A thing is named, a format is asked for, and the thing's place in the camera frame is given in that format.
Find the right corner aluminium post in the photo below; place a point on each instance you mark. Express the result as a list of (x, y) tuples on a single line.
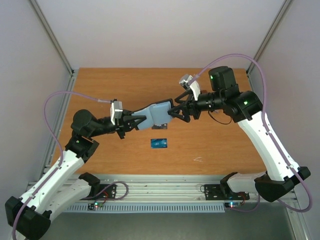
[(284, 8)]

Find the grey slotted cable duct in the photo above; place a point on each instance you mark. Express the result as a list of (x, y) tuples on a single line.
[(137, 208)]

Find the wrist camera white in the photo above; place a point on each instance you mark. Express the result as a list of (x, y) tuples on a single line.
[(189, 83), (116, 111)]

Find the left corner aluminium post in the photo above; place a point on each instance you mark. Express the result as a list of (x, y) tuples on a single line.
[(48, 30)]

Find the corner aluminium post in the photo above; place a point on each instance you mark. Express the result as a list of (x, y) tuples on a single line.
[(48, 30), (284, 8)]

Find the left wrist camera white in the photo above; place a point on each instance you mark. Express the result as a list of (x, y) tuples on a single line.
[(116, 111)]

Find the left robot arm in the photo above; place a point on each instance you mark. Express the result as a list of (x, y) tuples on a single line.
[(31, 214)]

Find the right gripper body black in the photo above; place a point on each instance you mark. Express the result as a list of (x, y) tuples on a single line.
[(192, 107)]

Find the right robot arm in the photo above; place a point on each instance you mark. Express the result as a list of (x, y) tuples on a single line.
[(244, 109)]

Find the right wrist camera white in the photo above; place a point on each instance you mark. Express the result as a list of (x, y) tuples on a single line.
[(189, 83)]

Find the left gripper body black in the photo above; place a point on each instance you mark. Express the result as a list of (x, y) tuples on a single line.
[(120, 126)]

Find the black VIP credit card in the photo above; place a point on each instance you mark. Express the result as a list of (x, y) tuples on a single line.
[(163, 126)]

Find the aluminium rail frame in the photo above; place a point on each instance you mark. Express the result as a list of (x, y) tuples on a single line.
[(162, 188)]

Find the blue credit card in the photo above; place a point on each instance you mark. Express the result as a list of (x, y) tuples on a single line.
[(158, 143)]

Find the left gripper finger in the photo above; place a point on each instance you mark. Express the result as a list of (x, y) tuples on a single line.
[(129, 118), (133, 124)]

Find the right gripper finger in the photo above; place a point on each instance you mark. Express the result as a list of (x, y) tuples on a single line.
[(180, 112), (183, 97)]

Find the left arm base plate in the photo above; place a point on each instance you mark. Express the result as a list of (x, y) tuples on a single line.
[(107, 192)]

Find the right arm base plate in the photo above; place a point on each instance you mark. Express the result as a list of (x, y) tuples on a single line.
[(214, 192)]

